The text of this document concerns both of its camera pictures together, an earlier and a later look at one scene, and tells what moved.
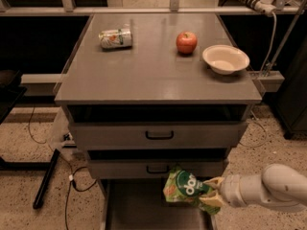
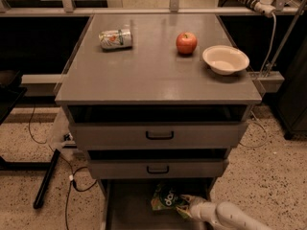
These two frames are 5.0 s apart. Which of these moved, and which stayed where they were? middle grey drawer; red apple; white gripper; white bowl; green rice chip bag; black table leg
Moved: white gripper; green rice chip bag
Stayed: white bowl; red apple; black table leg; middle grey drawer
